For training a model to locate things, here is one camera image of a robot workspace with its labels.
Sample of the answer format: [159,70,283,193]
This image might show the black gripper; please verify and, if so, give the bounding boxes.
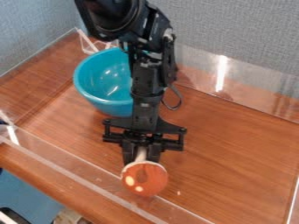
[103,117,187,165]

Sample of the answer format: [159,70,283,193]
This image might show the brown toy mushroom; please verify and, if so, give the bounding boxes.
[120,147,168,197]

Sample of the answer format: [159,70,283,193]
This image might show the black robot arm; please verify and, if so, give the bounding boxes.
[75,0,187,164]

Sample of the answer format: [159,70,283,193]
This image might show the blue plastic bowl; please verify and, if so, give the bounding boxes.
[72,47,134,117]

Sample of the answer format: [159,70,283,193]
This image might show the clear acrylic front barrier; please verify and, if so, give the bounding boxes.
[0,125,214,224]

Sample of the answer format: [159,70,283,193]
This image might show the clear acrylic barrier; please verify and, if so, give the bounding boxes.
[175,44,299,123]
[0,125,214,224]

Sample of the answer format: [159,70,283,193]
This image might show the clear acrylic back barrier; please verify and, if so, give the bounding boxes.
[175,44,299,123]

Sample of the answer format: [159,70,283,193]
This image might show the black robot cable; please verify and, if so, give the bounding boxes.
[160,84,184,111]

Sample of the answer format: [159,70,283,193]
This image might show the clear acrylic corner bracket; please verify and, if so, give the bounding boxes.
[76,28,118,55]

